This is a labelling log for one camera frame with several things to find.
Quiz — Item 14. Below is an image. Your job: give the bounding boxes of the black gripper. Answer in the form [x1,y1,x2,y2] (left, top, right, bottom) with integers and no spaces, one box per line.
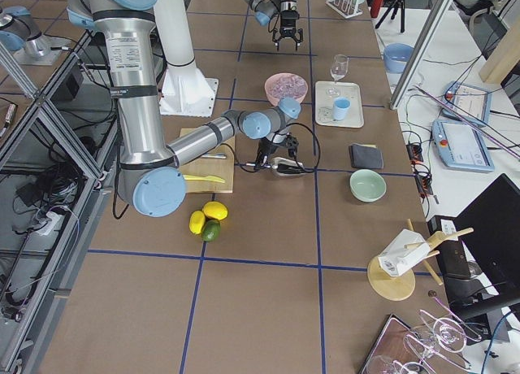
[272,10,303,51]
[254,134,299,165]

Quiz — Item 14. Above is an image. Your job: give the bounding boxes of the silver metal ice scoop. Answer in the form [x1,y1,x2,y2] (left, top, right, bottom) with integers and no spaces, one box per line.
[245,157,306,176]

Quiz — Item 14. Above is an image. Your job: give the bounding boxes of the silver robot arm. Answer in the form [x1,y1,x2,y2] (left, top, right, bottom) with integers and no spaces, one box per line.
[244,0,304,50]
[67,0,301,217]

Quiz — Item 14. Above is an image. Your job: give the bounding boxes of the pink bowl with ice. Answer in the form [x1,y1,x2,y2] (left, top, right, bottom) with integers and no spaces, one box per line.
[264,72,308,106]

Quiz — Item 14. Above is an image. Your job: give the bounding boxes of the light blue cup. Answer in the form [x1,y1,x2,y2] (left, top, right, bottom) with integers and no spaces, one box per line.
[332,97,351,121]

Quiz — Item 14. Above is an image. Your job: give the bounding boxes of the wooden cup stand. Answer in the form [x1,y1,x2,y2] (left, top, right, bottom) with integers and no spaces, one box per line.
[367,220,474,301]

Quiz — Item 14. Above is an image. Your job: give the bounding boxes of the wooden cutting board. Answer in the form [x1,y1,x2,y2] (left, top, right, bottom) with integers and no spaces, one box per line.
[180,145,235,194]

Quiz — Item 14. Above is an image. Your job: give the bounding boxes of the clear wine glass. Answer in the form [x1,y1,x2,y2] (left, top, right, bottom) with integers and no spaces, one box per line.
[327,54,349,98]

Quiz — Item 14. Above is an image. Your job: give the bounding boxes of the cream serving tray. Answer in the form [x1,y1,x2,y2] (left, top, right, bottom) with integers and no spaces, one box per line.
[314,81,364,128]

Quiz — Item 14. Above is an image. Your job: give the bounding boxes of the yellow plastic knife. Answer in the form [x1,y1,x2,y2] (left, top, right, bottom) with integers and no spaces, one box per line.
[183,174,226,184]

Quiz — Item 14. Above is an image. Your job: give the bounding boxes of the yellow lemon upper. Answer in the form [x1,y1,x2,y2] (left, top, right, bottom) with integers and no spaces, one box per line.
[202,201,228,220]

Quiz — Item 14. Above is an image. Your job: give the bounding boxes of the yellow lemon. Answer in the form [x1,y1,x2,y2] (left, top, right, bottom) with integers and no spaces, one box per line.
[188,210,206,235]
[202,201,228,220]

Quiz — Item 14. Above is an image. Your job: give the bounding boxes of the dark grey folded cloth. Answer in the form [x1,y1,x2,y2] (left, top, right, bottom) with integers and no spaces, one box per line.
[349,143,384,169]

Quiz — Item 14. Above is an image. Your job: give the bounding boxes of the green lime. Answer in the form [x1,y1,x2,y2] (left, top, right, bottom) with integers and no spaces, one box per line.
[201,220,221,242]

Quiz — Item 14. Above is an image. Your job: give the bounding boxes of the yellow lemon left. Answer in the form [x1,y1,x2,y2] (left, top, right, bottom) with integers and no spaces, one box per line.
[188,210,206,235]

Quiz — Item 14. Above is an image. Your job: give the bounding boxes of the mint green bowl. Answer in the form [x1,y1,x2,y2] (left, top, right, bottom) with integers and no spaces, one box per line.
[349,169,387,202]

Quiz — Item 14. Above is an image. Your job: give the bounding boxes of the blue bowl on desk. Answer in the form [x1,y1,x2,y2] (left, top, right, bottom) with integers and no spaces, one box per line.
[383,43,414,74]

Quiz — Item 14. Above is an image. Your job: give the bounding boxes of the black tripod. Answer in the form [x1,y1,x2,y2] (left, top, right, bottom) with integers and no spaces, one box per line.
[375,0,405,33]

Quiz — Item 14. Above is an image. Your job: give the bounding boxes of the white carton on stand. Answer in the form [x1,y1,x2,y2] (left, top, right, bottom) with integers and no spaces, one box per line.
[378,229,430,277]

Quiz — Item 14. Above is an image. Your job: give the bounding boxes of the near teach pendant tablet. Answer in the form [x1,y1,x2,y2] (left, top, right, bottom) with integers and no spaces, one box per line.
[431,120,495,172]

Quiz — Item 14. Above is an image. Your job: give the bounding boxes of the teach pendant tablet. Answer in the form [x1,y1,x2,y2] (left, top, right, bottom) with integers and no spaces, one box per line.
[443,81,492,127]
[431,120,495,172]

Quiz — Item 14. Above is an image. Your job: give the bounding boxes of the far teach pendant tablet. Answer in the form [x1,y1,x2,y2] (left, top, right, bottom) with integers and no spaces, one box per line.
[443,81,492,127]

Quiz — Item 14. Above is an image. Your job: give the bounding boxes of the black monitor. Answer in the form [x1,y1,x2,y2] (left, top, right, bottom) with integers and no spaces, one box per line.
[440,173,519,320]

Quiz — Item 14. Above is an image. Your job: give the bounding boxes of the upturned wine glasses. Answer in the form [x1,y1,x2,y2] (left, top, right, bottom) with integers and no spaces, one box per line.
[359,301,483,373]

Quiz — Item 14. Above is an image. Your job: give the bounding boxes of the white wire cup rack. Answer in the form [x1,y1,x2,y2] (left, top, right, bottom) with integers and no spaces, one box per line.
[325,0,365,19]

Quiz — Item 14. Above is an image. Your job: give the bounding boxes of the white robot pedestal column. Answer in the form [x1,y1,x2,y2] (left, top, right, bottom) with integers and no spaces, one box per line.
[154,0,219,118]

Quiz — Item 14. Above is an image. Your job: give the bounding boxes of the aluminium frame post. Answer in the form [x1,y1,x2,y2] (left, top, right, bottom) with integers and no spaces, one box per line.
[389,0,453,110]

